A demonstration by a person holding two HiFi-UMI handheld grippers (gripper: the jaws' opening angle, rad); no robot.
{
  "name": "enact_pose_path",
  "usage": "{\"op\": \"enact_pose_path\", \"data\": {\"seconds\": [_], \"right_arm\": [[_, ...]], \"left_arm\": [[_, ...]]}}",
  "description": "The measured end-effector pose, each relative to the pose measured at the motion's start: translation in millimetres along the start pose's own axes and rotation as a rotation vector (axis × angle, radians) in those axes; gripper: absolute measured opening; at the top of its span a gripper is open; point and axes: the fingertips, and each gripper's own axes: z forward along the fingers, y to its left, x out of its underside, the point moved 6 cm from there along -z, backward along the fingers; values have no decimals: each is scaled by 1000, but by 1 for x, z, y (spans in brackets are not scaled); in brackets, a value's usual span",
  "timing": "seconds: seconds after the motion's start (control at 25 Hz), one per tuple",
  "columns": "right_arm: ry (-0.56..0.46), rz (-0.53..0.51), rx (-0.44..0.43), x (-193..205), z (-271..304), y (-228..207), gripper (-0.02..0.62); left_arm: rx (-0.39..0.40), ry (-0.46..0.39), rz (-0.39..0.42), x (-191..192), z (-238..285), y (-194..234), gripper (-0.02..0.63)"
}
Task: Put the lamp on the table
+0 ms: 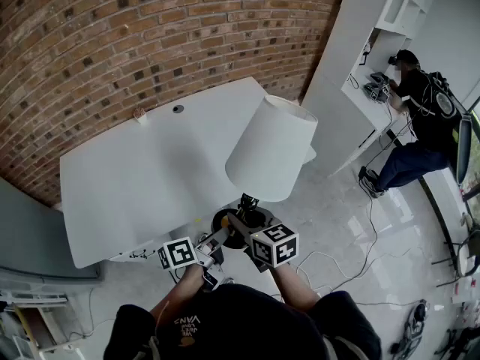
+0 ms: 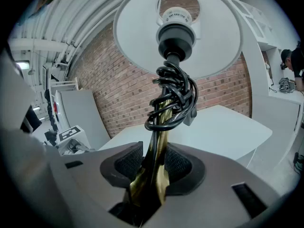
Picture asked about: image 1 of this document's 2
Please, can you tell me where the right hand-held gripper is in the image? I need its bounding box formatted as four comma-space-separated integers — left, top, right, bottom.
226, 211, 300, 274

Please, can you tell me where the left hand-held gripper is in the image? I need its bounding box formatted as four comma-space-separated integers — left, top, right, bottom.
157, 226, 236, 293

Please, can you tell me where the white table lamp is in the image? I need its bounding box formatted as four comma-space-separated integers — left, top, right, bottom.
211, 94, 319, 250

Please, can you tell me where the person's right forearm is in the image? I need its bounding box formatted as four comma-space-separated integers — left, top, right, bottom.
269, 264, 322, 313

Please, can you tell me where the person's left forearm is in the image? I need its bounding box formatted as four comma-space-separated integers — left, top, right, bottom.
149, 264, 206, 314

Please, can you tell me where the white table top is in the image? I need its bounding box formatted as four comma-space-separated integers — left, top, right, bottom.
59, 76, 318, 269

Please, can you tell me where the person's black t-shirt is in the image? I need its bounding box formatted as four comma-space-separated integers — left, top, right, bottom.
103, 283, 382, 360

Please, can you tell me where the grey cabinet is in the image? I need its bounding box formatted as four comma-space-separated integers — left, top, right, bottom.
0, 178, 104, 284

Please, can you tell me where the black metal chair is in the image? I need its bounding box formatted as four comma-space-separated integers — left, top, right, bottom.
430, 211, 480, 288

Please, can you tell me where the white metal rack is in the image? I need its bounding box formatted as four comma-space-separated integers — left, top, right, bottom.
0, 290, 72, 360

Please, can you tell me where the dark office chair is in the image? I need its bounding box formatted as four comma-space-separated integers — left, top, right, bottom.
455, 114, 474, 185

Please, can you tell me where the black floor cable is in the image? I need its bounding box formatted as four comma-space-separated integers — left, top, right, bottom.
358, 191, 380, 279

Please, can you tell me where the grey shoulder strap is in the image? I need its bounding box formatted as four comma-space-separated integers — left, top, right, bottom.
147, 335, 163, 360
322, 334, 363, 360

